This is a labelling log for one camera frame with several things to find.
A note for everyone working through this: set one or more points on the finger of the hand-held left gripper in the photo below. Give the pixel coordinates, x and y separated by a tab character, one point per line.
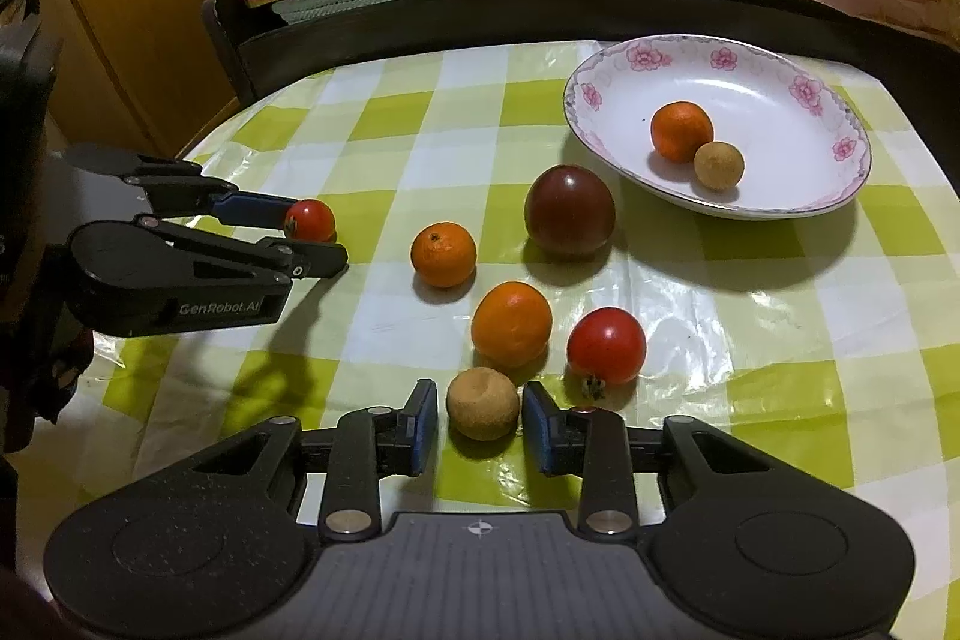
315	259
247	209

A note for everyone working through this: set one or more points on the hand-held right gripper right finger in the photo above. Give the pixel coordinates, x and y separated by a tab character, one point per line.
538	426

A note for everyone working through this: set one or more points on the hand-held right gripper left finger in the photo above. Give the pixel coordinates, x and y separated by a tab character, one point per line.
424	426

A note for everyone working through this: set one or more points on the small red tomato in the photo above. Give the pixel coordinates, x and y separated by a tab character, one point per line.
311	220

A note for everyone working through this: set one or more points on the brown longan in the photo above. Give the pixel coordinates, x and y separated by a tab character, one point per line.
482	403
720	166

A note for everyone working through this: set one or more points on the red tomato with stem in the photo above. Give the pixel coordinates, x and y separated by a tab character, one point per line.
606	344

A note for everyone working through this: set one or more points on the large orange mandarin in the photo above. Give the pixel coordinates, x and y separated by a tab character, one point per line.
511	323

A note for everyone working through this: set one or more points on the dark purple tomato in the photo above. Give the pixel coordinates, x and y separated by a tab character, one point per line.
569	209

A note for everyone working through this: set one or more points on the white floral plate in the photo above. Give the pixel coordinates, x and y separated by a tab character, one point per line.
765	108

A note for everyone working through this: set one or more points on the green checked tablecloth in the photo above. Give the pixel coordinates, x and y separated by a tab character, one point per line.
375	123

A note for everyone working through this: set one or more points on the wooden cabinet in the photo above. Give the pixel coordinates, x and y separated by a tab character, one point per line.
135	33

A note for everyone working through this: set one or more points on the dark bed frame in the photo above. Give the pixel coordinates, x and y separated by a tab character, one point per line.
525	25

